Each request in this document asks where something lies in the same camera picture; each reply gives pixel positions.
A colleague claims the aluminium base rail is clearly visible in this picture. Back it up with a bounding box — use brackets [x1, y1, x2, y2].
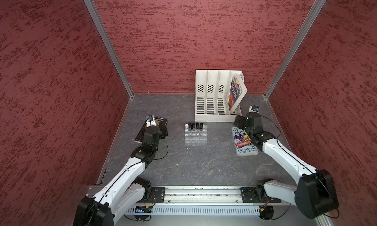
[83, 185, 323, 206]

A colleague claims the corner aluminium profile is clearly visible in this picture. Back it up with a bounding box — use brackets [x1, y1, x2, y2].
[83, 0, 135, 99]
[264, 0, 327, 100]

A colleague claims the black hardcover Maugham book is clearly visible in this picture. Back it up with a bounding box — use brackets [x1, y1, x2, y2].
[134, 116, 168, 143]

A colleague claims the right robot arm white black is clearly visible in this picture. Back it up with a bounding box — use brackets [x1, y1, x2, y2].
[234, 106, 339, 219]

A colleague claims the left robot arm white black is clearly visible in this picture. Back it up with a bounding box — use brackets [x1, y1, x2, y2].
[73, 123, 168, 226]

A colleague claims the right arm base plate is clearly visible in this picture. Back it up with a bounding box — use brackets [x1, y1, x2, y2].
[240, 186, 282, 204]

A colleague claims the right corner aluminium profile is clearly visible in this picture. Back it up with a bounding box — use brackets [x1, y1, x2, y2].
[264, 0, 327, 100]

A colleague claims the left corner aluminium profile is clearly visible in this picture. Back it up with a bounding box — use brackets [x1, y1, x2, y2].
[83, 0, 135, 99]

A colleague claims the Treehouse paperback book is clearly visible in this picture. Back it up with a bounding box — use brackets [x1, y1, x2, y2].
[231, 127, 259, 156]

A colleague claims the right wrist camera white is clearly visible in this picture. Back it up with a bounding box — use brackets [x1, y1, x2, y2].
[248, 105, 259, 113]

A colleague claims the white magazine file organizer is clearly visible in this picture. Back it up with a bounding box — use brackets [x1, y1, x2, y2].
[195, 70, 244, 123]

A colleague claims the blue book in organizer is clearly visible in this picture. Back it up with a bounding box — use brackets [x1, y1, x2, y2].
[228, 74, 247, 114]

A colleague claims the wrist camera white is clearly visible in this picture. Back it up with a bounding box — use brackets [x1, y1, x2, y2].
[248, 105, 259, 113]
[145, 115, 157, 127]

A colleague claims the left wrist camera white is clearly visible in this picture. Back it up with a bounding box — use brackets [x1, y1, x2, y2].
[145, 115, 157, 127]

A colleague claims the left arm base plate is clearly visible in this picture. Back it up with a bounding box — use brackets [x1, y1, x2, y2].
[137, 187, 166, 203]

